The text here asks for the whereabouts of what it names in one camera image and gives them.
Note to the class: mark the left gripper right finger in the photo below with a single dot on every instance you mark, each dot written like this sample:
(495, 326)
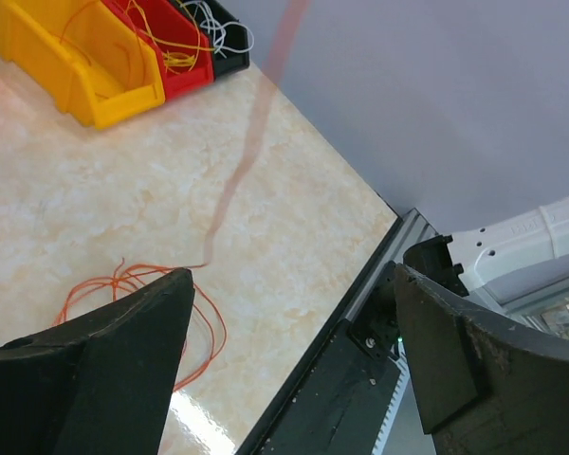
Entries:
(483, 383)

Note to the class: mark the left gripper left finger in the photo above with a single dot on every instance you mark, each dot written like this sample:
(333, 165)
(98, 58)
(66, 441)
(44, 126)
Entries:
(100, 383)

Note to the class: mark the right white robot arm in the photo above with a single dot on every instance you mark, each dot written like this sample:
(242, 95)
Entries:
(494, 265)

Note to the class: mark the yellow plastic bin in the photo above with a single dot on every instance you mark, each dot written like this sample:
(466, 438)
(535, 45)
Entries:
(94, 67)

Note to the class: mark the red plastic bin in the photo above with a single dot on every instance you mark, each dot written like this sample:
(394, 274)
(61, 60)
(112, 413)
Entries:
(182, 52)

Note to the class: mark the black plastic bin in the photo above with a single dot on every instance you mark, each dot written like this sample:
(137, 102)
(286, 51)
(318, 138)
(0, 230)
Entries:
(231, 40)

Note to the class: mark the grey cable duct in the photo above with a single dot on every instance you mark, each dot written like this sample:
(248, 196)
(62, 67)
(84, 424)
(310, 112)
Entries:
(393, 407)

